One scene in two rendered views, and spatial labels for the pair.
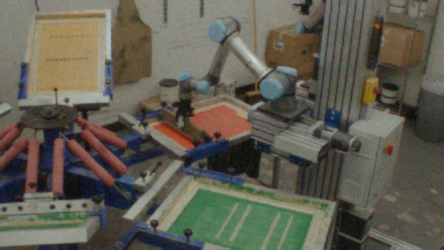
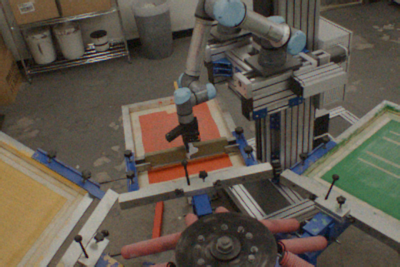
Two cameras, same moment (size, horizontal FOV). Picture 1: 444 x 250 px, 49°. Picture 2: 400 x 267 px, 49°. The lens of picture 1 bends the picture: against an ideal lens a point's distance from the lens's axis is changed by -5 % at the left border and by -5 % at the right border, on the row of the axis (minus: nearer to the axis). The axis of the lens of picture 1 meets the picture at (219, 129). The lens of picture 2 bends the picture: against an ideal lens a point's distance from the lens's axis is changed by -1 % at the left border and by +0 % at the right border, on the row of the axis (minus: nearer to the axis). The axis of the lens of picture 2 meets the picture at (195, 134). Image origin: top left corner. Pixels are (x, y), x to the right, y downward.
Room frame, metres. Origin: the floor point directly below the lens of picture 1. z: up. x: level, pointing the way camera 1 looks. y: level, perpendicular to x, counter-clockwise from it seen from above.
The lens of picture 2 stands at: (1.83, 1.57, 2.34)
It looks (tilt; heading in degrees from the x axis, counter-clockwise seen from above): 36 degrees down; 304
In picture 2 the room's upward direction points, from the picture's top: 8 degrees counter-clockwise
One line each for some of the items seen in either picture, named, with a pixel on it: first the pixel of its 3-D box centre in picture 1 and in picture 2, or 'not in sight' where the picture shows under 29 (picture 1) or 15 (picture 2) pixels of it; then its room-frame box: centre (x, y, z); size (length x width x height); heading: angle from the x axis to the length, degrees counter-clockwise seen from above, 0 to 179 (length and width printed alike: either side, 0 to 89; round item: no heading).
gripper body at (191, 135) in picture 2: (185, 107); (188, 130); (2.79, 0.21, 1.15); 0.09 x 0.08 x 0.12; 41
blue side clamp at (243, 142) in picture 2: (206, 150); (244, 151); (2.58, 0.07, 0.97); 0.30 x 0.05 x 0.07; 131
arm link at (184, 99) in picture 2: (185, 81); (183, 101); (2.80, 0.21, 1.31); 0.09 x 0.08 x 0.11; 58
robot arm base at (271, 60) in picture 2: (284, 98); (272, 51); (2.60, -0.36, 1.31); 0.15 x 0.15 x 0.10
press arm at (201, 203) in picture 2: (133, 140); (201, 203); (2.58, 0.50, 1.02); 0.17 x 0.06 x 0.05; 131
